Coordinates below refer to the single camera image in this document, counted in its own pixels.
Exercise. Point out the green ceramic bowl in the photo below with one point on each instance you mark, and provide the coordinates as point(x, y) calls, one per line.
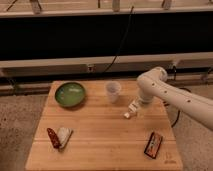
point(70, 94)

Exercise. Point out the brown snack bar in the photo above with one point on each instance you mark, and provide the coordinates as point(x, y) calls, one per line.
point(54, 138)

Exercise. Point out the black orange candy box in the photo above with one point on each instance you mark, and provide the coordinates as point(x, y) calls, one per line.
point(153, 145)

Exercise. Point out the white plastic bottle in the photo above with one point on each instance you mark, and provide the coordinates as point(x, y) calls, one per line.
point(132, 109)

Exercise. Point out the wooden cutting board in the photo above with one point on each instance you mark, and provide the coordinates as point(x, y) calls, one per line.
point(102, 138)

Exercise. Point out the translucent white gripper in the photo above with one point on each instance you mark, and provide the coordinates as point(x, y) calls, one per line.
point(141, 101)

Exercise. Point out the white wrapped snack packet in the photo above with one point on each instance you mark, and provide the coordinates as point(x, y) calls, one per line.
point(63, 135)

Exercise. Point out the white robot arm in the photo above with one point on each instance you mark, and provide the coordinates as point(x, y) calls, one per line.
point(153, 83)

